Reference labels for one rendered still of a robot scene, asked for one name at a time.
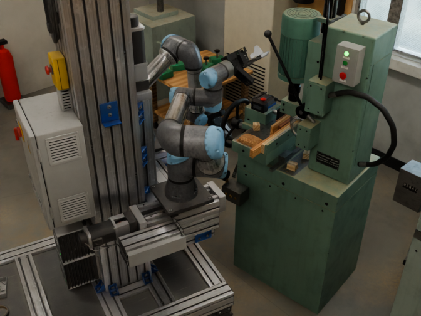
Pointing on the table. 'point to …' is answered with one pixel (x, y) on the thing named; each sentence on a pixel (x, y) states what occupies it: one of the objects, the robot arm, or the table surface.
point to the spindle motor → (296, 41)
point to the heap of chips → (249, 140)
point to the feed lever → (290, 82)
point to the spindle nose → (293, 93)
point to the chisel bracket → (288, 106)
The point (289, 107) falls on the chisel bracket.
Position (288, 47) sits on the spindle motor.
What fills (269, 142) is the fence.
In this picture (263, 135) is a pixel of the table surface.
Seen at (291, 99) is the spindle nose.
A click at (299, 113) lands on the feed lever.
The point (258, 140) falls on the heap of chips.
